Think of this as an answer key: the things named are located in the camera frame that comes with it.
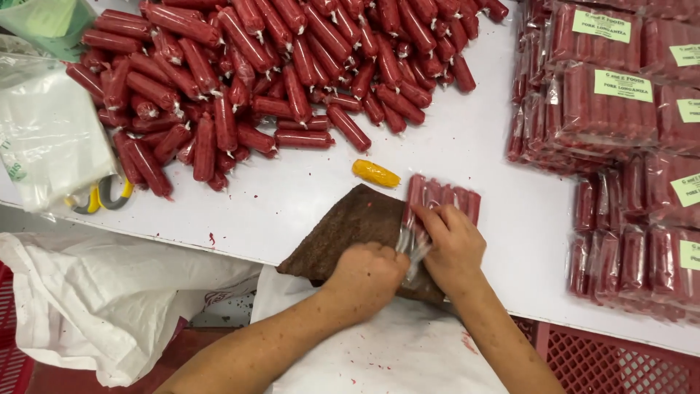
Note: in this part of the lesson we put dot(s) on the stack of clear plastic bags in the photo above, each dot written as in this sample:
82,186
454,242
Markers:
49,131

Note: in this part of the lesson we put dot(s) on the green plastic bag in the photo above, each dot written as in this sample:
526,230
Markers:
52,24

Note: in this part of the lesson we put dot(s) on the clear bag of red sausages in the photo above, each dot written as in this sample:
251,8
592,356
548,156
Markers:
437,200

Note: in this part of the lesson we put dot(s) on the stack of labelled sausage packs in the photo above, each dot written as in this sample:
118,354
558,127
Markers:
612,142

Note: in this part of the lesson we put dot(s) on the person's right fingers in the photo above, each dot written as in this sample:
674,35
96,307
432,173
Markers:
425,214

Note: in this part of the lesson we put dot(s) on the brown cloth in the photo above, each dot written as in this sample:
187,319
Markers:
350,230

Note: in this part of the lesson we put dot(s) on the white apron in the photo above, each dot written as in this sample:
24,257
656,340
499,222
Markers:
383,345

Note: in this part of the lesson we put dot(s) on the person's left hand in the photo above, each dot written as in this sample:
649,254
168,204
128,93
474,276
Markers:
363,279

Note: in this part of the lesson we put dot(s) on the pile of loose red sausages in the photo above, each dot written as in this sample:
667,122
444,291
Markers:
262,76

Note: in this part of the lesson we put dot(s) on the yellow sausage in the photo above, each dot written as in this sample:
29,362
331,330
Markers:
375,172

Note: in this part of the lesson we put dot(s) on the yellow grey scissors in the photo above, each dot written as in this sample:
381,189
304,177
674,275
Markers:
104,197

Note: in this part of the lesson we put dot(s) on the white woven sack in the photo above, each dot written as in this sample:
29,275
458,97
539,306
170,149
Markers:
109,295

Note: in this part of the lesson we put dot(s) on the red plastic crate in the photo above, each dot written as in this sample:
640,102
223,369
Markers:
612,358
12,339

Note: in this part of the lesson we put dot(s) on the person's right hand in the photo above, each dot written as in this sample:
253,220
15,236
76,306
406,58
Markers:
454,249

